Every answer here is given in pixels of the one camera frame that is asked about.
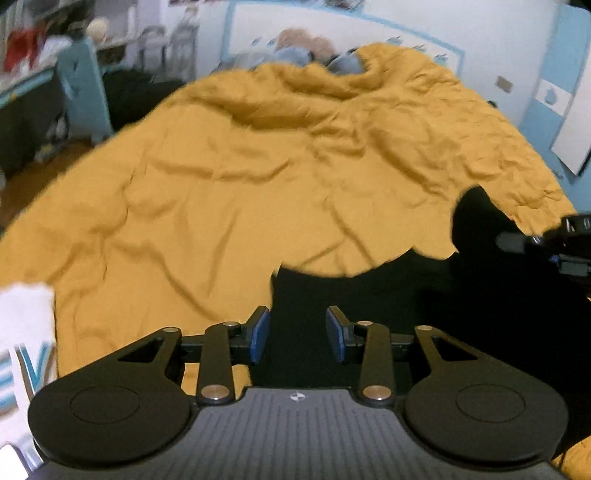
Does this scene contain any black long-sleeve sweater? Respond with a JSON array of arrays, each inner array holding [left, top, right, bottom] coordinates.
[[252, 186, 590, 449]]

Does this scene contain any blue white wardrobe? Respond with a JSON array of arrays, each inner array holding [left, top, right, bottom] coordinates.
[[520, 4, 590, 211]]

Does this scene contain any mustard yellow quilt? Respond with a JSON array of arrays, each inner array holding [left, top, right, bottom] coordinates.
[[1, 43, 590, 479]]

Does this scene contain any white printed t-shirt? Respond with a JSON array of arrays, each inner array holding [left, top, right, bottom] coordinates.
[[1, 283, 56, 479]]

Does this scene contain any blue wooden chair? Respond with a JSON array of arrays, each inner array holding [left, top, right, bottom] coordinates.
[[55, 37, 114, 145]]

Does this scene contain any blue grey pillow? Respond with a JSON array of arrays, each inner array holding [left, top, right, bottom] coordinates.
[[215, 47, 365, 76]]

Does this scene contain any white blue desk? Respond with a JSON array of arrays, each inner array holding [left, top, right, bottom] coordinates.
[[0, 41, 116, 176]]

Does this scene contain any grey metal rack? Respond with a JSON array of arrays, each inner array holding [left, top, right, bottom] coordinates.
[[136, 22, 198, 83]]

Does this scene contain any brown plush toy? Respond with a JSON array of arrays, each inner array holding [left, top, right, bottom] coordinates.
[[276, 28, 337, 63]]

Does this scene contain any cream round ball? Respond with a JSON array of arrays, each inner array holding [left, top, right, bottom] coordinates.
[[85, 17, 110, 44]]

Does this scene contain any red bag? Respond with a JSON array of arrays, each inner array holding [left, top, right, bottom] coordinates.
[[3, 28, 44, 73]]

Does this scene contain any beige wall switch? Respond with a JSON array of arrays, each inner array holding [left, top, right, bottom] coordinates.
[[495, 76, 513, 93]]

